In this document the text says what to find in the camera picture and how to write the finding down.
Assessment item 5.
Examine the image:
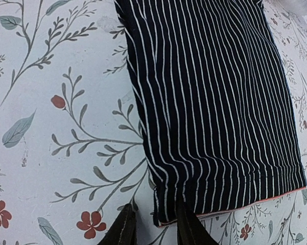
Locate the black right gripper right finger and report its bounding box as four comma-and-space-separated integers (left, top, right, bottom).
177, 200, 218, 245

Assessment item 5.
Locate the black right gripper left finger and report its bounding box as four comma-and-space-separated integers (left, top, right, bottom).
98, 204, 137, 245

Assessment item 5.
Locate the navy striped underwear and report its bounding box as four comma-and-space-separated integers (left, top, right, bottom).
115, 1, 306, 227

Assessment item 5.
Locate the floral table mat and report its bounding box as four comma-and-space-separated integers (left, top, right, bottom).
0, 1, 307, 244

